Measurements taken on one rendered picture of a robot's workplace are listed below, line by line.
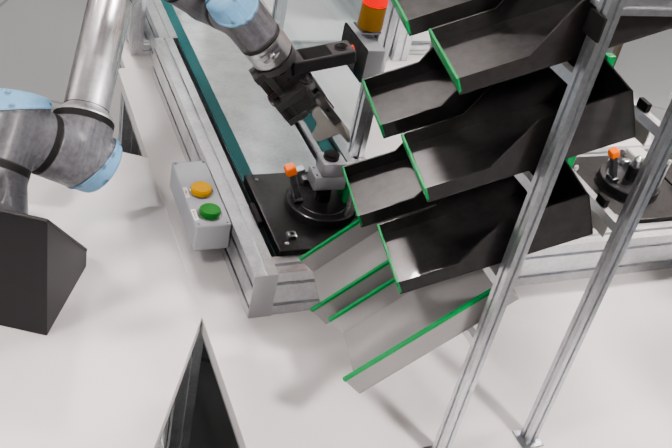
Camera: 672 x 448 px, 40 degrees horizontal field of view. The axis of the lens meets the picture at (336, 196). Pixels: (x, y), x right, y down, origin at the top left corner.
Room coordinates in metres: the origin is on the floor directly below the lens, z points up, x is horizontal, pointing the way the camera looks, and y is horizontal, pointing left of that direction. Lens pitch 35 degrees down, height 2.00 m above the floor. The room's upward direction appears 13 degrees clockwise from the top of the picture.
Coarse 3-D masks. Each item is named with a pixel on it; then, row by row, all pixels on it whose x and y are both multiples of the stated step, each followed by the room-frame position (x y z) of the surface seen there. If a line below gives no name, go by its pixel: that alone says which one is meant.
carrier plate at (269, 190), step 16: (256, 176) 1.50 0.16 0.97; (272, 176) 1.51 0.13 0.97; (256, 192) 1.45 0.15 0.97; (272, 192) 1.46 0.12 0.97; (272, 208) 1.41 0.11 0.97; (272, 224) 1.36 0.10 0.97; (288, 224) 1.37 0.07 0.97; (272, 240) 1.32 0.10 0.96; (288, 240) 1.32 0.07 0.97; (304, 240) 1.33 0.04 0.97; (320, 240) 1.34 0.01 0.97
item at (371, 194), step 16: (416, 128) 1.27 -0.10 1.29; (400, 144) 1.26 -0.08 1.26; (368, 160) 1.25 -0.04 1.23; (384, 160) 1.25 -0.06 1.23; (400, 160) 1.26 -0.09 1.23; (352, 176) 1.24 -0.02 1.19; (368, 176) 1.23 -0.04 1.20; (384, 176) 1.23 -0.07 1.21; (400, 176) 1.22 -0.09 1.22; (416, 176) 1.22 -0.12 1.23; (352, 192) 1.20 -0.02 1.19; (368, 192) 1.19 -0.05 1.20; (384, 192) 1.19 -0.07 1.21; (400, 192) 1.18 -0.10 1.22; (416, 192) 1.18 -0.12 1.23; (368, 208) 1.15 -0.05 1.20; (384, 208) 1.12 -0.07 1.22; (400, 208) 1.13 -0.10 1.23; (416, 208) 1.14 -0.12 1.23; (368, 224) 1.12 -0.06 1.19
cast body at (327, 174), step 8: (320, 152) 1.46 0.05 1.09; (328, 152) 1.45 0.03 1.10; (336, 152) 1.46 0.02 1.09; (320, 160) 1.44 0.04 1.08; (328, 160) 1.44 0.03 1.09; (336, 160) 1.44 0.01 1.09; (344, 160) 1.45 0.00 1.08; (312, 168) 1.45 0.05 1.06; (320, 168) 1.43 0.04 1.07; (328, 168) 1.43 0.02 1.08; (336, 168) 1.43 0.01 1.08; (312, 176) 1.43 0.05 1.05; (320, 176) 1.43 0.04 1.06; (328, 176) 1.43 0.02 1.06; (336, 176) 1.43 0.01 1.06; (344, 176) 1.44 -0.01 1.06; (312, 184) 1.42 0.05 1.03; (320, 184) 1.42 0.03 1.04; (328, 184) 1.43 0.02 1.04; (336, 184) 1.44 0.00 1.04; (344, 184) 1.44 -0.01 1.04
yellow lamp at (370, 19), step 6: (366, 6) 1.65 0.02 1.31; (360, 12) 1.66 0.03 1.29; (366, 12) 1.65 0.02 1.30; (372, 12) 1.65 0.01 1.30; (378, 12) 1.65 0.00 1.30; (384, 12) 1.66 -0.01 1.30; (360, 18) 1.66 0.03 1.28; (366, 18) 1.65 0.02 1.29; (372, 18) 1.65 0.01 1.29; (378, 18) 1.65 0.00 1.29; (360, 24) 1.65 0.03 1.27; (366, 24) 1.65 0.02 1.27; (372, 24) 1.65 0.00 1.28; (378, 24) 1.65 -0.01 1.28; (366, 30) 1.65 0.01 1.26; (372, 30) 1.65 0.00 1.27; (378, 30) 1.66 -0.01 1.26
